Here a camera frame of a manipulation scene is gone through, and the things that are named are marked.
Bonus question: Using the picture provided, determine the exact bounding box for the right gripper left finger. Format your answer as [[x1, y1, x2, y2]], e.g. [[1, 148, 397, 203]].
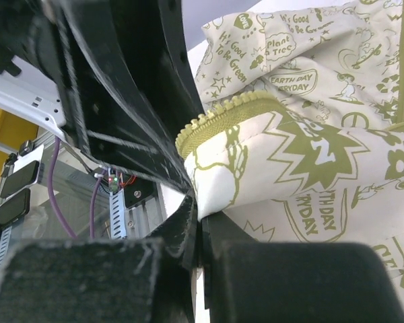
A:
[[0, 196, 197, 322]]

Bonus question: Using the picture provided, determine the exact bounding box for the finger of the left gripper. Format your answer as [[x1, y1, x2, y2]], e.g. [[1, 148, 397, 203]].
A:
[[107, 1, 202, 188], [57, 13, 192, 192]]

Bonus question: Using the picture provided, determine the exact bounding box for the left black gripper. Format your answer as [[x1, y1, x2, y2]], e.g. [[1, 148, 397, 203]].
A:
[[0, 1, 114, 101]]

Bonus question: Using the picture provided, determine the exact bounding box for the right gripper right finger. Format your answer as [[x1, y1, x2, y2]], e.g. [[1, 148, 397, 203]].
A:
[[201, 212, 404, 322]]

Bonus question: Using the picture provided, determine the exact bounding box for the cream green printed jacket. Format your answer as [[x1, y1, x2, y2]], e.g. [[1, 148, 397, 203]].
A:
[[176, 1, 404, 309]]

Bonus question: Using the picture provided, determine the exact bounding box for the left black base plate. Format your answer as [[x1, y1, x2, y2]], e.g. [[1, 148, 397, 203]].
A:
[[121, 176, 158, 209]]

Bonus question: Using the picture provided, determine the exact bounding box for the slotted grey cable duct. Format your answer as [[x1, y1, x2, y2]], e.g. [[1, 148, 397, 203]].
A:
[[94, 170, 129, 242]]

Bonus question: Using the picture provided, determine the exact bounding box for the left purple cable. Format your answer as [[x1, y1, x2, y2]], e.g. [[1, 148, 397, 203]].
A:
[[48, 134, 105, 240]]

